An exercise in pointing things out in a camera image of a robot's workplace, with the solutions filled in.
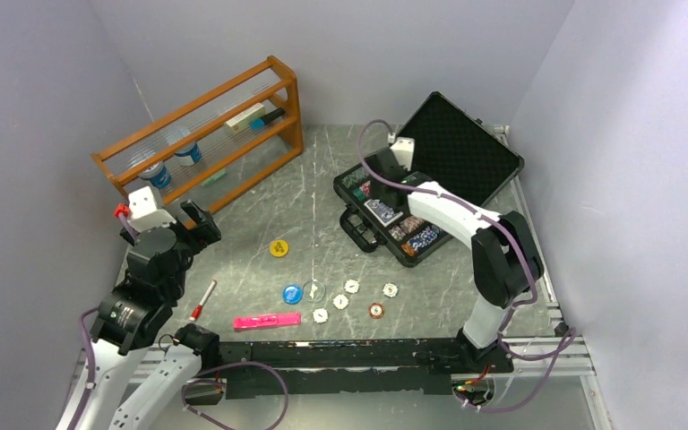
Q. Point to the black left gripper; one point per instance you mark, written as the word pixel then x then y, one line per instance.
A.
pixel 206 231

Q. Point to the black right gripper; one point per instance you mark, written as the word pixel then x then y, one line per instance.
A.
pixel 374 189

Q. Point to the blue card deck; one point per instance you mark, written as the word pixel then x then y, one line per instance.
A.
pixel 382 212

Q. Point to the black poker case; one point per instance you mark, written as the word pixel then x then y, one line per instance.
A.
pixel 453 149

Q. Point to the yellow big blind button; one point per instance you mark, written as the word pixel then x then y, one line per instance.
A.
pixel 279 248

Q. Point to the clear dealer button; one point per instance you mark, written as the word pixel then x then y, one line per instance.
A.
pixel 314 291

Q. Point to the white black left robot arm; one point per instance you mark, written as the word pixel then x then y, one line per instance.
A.
pixel 117 333

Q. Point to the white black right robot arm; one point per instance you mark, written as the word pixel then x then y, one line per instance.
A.
pixel 506 262

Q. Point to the green blue chip row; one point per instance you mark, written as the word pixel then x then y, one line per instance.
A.
pixel 355 178

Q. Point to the red blue chip row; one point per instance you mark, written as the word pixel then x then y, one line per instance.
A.
pixel 362 192

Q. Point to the blue jar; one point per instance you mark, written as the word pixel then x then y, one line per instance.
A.
pixel 188 155
pixel 157 175

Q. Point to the brown green chip row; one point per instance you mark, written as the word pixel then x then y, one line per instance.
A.
pixel 406 227

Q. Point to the orange wooden shelf rack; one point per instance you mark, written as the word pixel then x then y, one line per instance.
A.
pixel 248 157

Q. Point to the blue purple chip row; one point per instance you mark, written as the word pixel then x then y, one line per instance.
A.
pixel 421 240

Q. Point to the red white marker pen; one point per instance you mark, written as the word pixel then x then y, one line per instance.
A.
pixel 196 313

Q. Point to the white green box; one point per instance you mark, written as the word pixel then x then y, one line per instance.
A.
pixel 242 121

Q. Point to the black blue marker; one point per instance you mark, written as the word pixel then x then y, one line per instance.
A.
pixel 267 119

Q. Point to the blue round button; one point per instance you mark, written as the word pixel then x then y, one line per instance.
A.
pixel 292 294

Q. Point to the pink highlighter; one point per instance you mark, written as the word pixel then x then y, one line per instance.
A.
pixel 257 322

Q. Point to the white poker chip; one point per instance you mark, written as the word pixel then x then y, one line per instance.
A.
pixel 390 290
pixel 351 286
pixel 340 302
pixel 320 315

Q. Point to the red brown poker chip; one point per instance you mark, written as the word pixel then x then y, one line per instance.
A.
pixel 376 310

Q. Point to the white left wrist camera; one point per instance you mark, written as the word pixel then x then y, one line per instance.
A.
pixel 144 211

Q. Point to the black base frame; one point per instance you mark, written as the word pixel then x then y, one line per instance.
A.
pixel 248 369

